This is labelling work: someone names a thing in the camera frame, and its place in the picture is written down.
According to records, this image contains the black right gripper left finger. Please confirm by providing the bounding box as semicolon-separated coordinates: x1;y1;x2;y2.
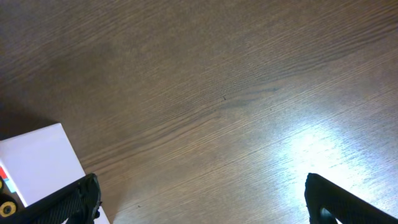
1;173;101;224

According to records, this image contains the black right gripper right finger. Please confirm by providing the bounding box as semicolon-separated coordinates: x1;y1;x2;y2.
304;173;397;224

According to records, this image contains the yellow grey toy dump truck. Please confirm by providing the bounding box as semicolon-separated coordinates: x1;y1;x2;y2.
0;178;19;219

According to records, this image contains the colourful puzzle cube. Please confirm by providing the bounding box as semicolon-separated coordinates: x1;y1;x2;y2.
0;167;16;194

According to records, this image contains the open white cardboard box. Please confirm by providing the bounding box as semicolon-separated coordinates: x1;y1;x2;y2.
1;124;109;224

